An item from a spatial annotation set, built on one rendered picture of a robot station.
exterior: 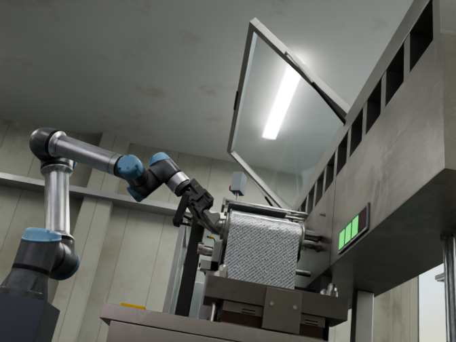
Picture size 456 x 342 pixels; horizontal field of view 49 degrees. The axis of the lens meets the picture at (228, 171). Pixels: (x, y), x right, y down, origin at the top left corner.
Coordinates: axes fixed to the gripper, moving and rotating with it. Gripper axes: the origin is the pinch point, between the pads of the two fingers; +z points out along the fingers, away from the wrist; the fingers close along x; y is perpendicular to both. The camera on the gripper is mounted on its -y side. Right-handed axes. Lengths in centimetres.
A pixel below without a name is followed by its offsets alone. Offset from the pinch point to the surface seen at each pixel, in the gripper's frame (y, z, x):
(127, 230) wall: 16, -132, 365
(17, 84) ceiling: 14, -298, 275
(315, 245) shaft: 22.8, 26.2, -3.2
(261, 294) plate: -8.1, 27.1, -27.7
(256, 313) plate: -12.6, 29.9, -26.7
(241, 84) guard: 58, -47, 18
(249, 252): 2.5, 13.9, -8.0
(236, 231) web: 3.9, 6.0, -8.0
